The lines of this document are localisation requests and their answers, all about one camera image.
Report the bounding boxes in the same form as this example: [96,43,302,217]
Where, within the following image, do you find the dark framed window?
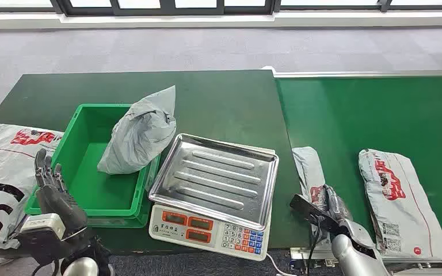
[0,0,442,17]

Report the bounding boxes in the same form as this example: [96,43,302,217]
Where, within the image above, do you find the white scale cable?
[265,252,299,276]

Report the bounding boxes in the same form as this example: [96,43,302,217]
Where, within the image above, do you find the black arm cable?
[306,215,322,276]

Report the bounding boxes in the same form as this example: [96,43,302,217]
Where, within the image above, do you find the large white printed sack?
[0,123,65,251]

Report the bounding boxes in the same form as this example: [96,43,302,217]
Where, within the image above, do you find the silver conveyor frame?
[261,66,442,276]

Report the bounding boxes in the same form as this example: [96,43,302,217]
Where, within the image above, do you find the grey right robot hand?
[289,185,354,234]

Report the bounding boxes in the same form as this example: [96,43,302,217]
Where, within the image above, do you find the green conveyor belt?
[275,75,442,249]

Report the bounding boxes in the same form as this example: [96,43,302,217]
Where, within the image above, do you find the large grey red-print package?
[358,148,442,263]

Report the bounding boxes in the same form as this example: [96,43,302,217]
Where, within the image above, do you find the white electronic scale body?
[148,141,277,262]

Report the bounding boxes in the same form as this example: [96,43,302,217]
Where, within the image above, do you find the white window sill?
[0,10,442,32]

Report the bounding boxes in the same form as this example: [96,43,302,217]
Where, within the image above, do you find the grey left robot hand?
[34,148,89,234]

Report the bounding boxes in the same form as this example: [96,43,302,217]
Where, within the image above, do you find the plain grey mailer package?
[97,85,177,175]

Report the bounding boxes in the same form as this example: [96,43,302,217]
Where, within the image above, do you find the stainless steel scale tray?
[148,133,280,232]

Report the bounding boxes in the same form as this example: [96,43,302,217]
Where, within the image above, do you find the small grey red-print package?
[292,146,333,246]

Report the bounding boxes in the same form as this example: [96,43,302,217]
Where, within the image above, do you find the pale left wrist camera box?
[20,213,67,242]

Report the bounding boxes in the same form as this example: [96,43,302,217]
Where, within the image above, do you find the green plastic crate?
[24,103,162,229]

